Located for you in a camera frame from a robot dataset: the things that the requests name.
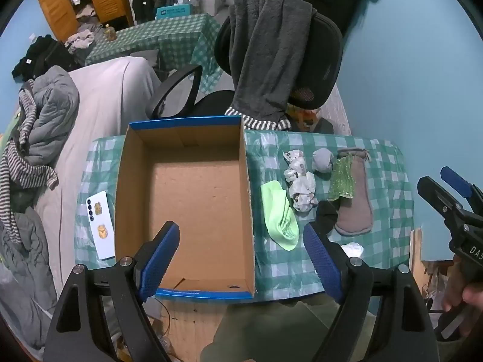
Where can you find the teal box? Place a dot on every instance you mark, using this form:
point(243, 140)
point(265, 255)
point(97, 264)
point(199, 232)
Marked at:
point(174, 11)

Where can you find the grey fleece robe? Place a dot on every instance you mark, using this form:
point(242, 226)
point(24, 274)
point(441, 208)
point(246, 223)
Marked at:
point(268, 52)

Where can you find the grey puffer jacket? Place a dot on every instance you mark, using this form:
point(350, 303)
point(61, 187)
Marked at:
point(53, 113)

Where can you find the black sock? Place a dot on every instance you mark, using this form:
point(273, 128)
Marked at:
point(326, 215)

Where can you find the bed with pale sheet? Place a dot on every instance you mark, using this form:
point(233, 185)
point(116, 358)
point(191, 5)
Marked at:
point(102, 101)

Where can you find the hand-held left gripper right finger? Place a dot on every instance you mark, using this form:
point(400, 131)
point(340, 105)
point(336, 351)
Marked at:
point(322, 260)

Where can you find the grey quilt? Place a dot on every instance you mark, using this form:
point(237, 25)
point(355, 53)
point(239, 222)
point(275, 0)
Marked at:
point(22, 264)

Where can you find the grey clothes pile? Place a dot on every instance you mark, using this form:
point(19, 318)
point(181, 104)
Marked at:
point(80, 39)

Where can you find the green glittery pouch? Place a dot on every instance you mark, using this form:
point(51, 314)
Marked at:
point(341, 181)

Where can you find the white patterned socks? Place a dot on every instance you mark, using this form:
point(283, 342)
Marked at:
point(302, 184)

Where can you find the black clothes pile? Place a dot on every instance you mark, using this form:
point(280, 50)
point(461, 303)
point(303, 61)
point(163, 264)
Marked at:
point(41, 58)

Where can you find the white smartphone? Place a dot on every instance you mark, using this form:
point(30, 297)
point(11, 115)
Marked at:
point(100, 226)

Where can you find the person's right hand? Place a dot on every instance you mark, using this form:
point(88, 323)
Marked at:
point(473, 296)

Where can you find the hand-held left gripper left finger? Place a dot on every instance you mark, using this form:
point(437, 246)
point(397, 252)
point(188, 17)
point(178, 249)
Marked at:
point(162, 260)

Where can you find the lime green sock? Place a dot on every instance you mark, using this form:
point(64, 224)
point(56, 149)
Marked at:
point(281, 218)

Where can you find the orange patterned bag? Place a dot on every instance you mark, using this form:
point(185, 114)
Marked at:
point(305, 118)

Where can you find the grey striped garment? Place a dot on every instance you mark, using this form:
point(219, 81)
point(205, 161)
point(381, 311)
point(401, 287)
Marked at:
point(15, 169)

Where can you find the green checked tablecloth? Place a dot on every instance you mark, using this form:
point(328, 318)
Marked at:
point(388, 203)

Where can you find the grey rolled sock ball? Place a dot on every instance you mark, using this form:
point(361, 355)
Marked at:
point(322, 160)

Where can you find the person's olive trousers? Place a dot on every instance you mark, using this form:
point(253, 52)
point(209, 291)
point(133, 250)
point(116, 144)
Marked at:
point(271, 332)

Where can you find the table with green checked cloth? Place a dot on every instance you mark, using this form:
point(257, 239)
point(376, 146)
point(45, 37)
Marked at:
point(158, 37)

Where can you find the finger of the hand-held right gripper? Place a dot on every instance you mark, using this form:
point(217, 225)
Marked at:
point(456, 183)
point(437, 196)

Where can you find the white plastic bag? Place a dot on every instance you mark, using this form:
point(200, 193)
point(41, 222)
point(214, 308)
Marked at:
point(352, 249)

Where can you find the black office chair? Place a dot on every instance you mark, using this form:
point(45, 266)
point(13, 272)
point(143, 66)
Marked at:
point(324, 64)

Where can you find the brown-grey sock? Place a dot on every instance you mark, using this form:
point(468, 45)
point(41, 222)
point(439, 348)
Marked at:
point(356, 207)

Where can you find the blue-rimmed cardboard box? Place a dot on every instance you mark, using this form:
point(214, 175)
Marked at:
point(200, 203)

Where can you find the glass jar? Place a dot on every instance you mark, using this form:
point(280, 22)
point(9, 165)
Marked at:
point(110, 32)

